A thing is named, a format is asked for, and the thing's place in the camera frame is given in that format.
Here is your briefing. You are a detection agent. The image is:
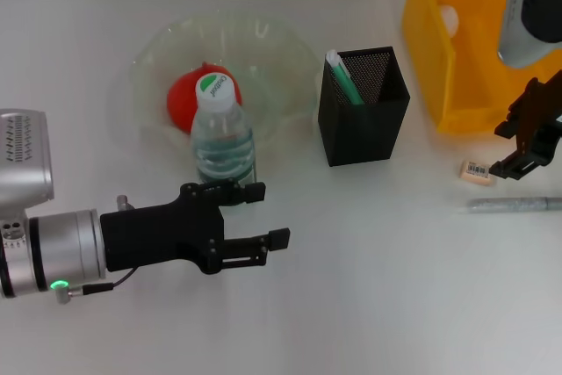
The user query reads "orange fruit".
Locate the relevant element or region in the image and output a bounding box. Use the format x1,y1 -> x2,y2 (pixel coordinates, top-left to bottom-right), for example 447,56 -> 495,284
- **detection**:
166,62 -> 243,134

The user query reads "gray pen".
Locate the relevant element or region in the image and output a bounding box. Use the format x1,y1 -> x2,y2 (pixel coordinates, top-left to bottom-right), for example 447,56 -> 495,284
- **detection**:
456,196 -> 562,217

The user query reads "black mesh pen holder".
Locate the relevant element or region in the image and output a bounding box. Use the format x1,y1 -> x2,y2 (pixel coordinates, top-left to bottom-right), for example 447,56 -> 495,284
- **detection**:
318,46 -> 412,169

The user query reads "wavy clear glass fruit plate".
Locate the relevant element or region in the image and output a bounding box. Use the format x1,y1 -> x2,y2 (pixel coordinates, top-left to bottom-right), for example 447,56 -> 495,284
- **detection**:
131,12 -> 321,161

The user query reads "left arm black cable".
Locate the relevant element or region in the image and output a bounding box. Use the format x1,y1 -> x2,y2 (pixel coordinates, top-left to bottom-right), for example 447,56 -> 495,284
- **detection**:
54,267 -> 136,305

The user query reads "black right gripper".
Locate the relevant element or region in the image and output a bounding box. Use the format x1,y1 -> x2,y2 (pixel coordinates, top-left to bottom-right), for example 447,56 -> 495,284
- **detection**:
488,68 -> 562,182

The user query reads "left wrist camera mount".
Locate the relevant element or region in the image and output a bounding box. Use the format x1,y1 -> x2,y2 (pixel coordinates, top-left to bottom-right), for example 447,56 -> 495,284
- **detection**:
0,218 -> 28,254

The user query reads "clear green-label water bottle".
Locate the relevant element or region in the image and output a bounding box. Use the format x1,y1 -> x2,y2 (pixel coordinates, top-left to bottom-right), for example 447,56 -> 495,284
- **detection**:
190,74 -> 258,214

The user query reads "green pen with white cap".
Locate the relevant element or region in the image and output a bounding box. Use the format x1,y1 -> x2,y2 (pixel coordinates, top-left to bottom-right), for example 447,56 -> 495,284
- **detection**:
325,49 -> 365,107

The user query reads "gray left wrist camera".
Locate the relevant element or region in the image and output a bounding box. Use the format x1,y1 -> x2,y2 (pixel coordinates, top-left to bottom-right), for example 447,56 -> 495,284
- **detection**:
0,109 -> 57,221

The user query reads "white paper ball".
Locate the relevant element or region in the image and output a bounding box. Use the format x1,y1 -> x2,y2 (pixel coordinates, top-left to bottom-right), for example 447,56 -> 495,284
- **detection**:
438,4 -> 460,38

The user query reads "beige eraser with barcode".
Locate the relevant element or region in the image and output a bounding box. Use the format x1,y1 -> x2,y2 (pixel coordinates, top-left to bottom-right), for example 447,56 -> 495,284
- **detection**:
458,159 -> 496,186

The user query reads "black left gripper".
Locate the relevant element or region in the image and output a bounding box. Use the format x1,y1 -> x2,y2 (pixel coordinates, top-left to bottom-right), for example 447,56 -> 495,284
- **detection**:
99,177 -> 292,275

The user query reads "yellow plastic bin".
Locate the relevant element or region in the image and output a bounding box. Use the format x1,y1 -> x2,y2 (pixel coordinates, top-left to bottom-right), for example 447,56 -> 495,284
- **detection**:
402,0 -> 562,133

